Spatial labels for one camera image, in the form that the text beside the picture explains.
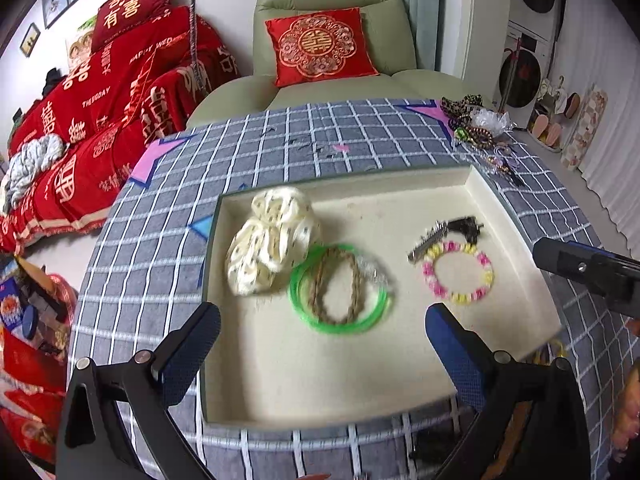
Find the small black picture frame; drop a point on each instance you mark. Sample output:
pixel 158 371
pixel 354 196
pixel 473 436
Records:
pixel 30 37

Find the black hair clip comb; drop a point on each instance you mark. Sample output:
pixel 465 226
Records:
pixel 430 242

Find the grey tray with cream lining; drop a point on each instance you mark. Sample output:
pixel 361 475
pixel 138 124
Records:
pixel 390 200

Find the white washing machine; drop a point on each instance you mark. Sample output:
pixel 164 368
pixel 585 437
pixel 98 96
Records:
pixel 525 75

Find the blue box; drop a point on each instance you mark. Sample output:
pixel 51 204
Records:
pixel 15 310

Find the rack of slippers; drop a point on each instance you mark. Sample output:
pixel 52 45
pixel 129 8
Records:
pixel 552 120

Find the red pillow gold characters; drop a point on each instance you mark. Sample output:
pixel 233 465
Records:
pixel 132 10

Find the grey white clothing pile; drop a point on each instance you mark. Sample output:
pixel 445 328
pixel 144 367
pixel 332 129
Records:
pixel 30 170

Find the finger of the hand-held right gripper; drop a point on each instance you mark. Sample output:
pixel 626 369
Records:
pixel 610 252
pixel 560 260

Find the white sheer scrunchie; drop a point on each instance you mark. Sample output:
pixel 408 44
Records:
pixel 487 120

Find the sofa with red cover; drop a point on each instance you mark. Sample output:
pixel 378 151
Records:
pixel 110 110

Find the cream scrunchie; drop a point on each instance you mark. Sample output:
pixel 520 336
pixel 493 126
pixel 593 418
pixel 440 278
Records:
pixel 270 240

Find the cartoon wall poster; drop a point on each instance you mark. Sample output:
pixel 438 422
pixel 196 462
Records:
pixel 80 42

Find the brown star mat blue border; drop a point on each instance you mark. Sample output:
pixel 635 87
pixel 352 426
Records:
pixel 515 435

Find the pile of assorted jewelry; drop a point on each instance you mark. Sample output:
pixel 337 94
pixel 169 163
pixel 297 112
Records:
pixel 475 140

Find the pink star mat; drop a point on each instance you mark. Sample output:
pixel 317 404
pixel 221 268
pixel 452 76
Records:
pixel 425 112
pixel 160 157

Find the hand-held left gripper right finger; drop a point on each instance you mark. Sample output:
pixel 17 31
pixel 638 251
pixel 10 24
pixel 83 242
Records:
pixel 455 355

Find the dark clothing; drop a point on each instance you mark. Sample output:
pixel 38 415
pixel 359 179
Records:
pixel 52 80

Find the teal curtain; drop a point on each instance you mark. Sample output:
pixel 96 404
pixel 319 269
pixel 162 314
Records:
pixel 405 10

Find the green plastic bangle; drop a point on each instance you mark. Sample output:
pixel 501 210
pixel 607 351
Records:
pixel 300 300

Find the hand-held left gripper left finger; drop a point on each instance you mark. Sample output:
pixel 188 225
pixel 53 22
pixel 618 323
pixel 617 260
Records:
pixel 190 355

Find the red embroidered cushion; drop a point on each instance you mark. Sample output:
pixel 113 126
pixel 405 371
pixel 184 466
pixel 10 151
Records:
pixel 320 45

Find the white curtain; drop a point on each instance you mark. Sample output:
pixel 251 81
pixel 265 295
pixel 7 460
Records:
pixel 600 60

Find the patterned board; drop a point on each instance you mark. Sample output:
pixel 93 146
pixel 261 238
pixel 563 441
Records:
pixel 585 127

